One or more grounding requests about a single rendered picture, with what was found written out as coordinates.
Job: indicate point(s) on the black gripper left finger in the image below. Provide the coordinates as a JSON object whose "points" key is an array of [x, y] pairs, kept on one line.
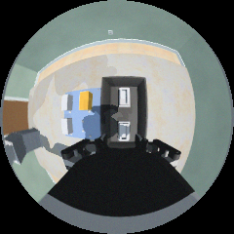
{"points": [[75, 152]]}

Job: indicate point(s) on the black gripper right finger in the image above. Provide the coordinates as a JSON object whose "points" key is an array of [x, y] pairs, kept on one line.
{"points": [[165, 150]]}

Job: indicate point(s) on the yellow rectangular block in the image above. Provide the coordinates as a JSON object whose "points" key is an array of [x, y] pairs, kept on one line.
{"points": [[86, 101]]}

